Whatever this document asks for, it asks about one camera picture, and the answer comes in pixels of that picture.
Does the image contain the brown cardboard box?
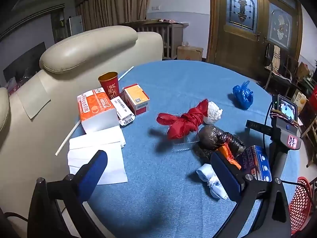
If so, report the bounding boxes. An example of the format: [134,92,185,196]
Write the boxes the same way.
[177,45,204,61]

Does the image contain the wooden stained-glass door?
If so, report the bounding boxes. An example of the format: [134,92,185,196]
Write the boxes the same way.
[209,0,304,73]

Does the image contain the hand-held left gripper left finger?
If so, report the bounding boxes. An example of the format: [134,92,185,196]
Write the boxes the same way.
[27,150,108,238]

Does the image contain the yellow juice carton box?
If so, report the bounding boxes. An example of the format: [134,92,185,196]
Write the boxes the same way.
[293,92,309,113]

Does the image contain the blue tablecloth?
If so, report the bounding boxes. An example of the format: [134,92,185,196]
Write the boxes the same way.
[56,60,301,238]

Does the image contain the blue cardboard box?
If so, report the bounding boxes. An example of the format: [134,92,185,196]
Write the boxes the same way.
[238,145,272,182]

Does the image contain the orange wrapper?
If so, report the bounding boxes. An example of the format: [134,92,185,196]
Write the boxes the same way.
[217,145,242,169]

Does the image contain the flat black television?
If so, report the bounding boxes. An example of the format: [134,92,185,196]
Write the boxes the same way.
[3,42,47,80]

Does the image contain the white blue bundle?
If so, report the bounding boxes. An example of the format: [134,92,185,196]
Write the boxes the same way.
[196,164,229,200]

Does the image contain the red paper cup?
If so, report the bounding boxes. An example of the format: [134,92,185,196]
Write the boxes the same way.
[98,71,121,100]

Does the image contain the striped towel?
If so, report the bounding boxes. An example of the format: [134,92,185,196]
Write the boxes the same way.
[271,45,281,67]

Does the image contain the red plastic bag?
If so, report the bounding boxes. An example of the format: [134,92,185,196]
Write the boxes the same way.
[157,99,209,140]

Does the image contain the orange red cardboard box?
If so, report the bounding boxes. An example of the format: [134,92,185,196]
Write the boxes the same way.
[122,84,150,116]

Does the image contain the cream leather sofa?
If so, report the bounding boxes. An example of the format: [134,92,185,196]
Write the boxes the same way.
[0,25,164,214]

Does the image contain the dark metal chair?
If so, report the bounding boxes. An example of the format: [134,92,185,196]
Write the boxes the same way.
[264,43,300,92]

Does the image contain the white medicine box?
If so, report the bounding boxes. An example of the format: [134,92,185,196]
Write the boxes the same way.
[110,96,136,126]

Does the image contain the beige paper patch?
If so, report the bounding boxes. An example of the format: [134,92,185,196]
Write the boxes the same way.
[17,73,51,119]

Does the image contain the clear plastic tray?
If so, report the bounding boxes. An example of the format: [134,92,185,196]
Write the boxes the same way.
[171,113,201,152]

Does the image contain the orange white tissue pack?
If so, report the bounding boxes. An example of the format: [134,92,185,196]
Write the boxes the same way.
[77,87,121,133]

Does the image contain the blue plastic bag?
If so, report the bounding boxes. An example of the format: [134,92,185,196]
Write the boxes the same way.
[232,81,254,110]

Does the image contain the beige curtain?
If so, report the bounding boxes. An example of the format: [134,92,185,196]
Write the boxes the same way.
[75,0,152,31]

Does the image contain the thin black cable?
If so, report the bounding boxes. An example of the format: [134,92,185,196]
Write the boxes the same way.
[4,212,28,222]

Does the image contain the white standing air conditioner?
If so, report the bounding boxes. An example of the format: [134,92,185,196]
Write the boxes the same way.
[68,15,83,36]

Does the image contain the grey wooden crib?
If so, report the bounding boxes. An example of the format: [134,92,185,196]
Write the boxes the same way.
[120,19,184,60]

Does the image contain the dark plastic bag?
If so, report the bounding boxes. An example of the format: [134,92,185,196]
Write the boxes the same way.
[193,125,246,158]

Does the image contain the red plastic basket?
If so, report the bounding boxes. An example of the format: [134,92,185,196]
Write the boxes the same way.
[288,177,314,235]

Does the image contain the white plastic bag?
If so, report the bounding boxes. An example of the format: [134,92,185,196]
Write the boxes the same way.
[203,101,223,125]

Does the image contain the white tissue sheets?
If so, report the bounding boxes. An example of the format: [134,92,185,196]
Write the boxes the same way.
[67,126,128,185]

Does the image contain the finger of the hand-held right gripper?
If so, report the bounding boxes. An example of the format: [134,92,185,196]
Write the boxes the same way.
[246,120,274,135]

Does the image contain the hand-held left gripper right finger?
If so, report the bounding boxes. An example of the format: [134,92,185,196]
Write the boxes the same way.
[210,151,298,238]

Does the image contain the thick black gripper cable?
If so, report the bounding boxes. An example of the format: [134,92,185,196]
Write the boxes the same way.
[263,103,274,142]

